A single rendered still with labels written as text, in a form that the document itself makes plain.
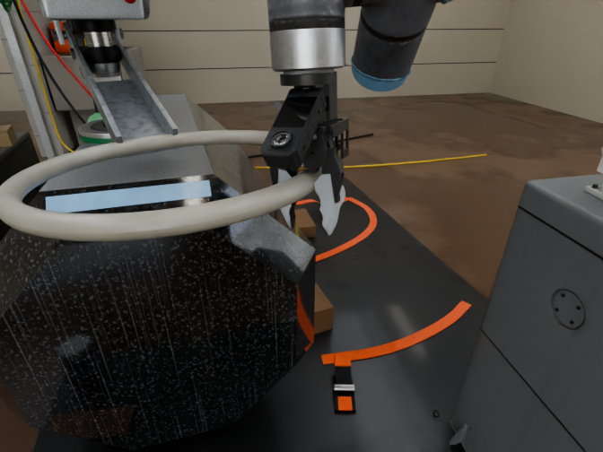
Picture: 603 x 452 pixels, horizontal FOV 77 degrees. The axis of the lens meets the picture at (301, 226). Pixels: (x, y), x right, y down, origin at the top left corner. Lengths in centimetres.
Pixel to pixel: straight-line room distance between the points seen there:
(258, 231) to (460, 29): 657
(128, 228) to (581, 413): 87
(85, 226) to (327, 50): 32
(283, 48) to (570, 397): 84
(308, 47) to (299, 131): 9
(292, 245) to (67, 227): 61
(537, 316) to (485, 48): 678
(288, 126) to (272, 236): 52
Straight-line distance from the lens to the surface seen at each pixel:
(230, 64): 618
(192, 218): 41
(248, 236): 88
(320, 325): 159
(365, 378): 148
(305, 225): 219
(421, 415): 143
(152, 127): 95
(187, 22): 616
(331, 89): 53
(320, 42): 46
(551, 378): 100
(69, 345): 103
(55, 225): 47
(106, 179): 92
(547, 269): 92
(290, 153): 41
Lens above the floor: 115
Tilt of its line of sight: 29 degrees down
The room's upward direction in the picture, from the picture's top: straight up
